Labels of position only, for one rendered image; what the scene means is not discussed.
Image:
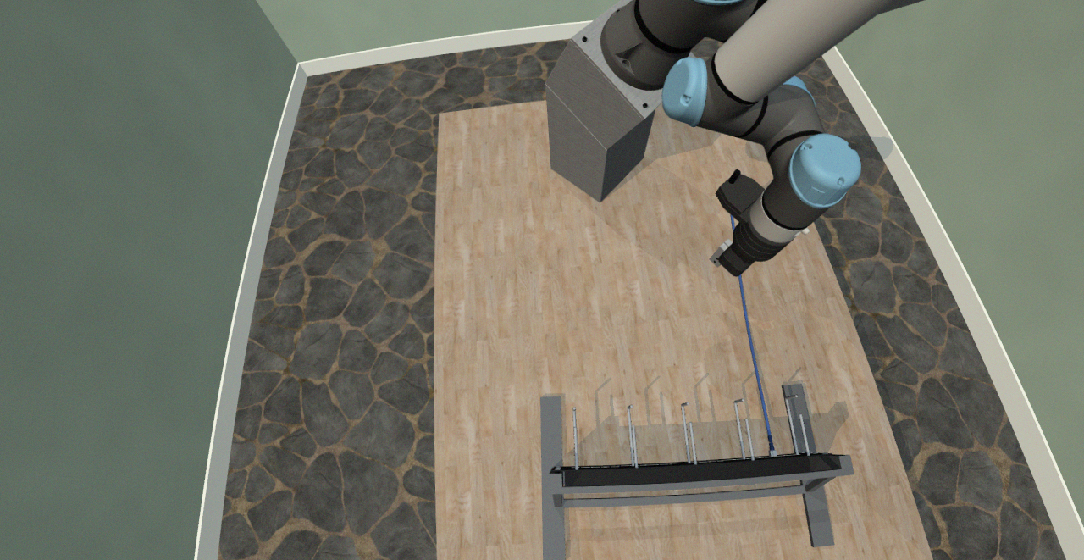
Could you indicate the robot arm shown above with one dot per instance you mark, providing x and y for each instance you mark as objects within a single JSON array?
[{"x": 745, "y": 89}]

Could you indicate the blue cable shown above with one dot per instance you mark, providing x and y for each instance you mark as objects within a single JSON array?
[{"x": 753, "y": 354}]

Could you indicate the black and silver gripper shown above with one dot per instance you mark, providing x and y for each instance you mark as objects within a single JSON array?
[{"x": 750, "y": 244}]

